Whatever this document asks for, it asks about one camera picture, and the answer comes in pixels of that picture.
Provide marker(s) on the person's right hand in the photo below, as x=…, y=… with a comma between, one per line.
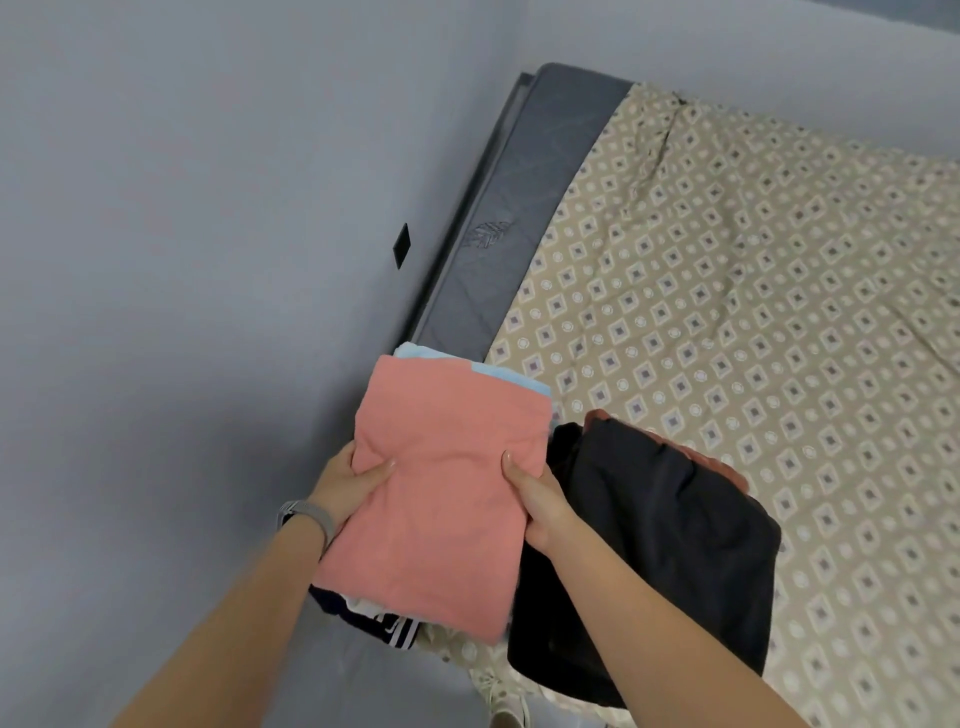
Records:
x=543, y=503

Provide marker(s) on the person's left hand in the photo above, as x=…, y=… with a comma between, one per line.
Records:
x=348, y=488

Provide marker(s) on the pink shirt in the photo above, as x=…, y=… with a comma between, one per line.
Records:
x=443, y=480

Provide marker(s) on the navy striped track pants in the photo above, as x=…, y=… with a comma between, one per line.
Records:
x=368, y=615

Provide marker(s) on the black garment yellow print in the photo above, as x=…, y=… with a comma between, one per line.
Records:
x=660, y=570

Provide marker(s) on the bed with patterned beige sheet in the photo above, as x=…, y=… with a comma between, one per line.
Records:
x=720, y=270

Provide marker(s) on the person's left forearm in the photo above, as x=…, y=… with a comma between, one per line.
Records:
x=225, y=630

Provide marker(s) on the person's right forearm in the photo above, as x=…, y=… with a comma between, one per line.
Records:
x=660, y=645

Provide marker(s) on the grey band wristwatch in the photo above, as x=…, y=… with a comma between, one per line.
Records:
x=308, y=518

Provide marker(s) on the white shoe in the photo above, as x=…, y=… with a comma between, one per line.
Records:
x=510, y=708

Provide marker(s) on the black wall socket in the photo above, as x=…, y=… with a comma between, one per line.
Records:
x=402, y=245

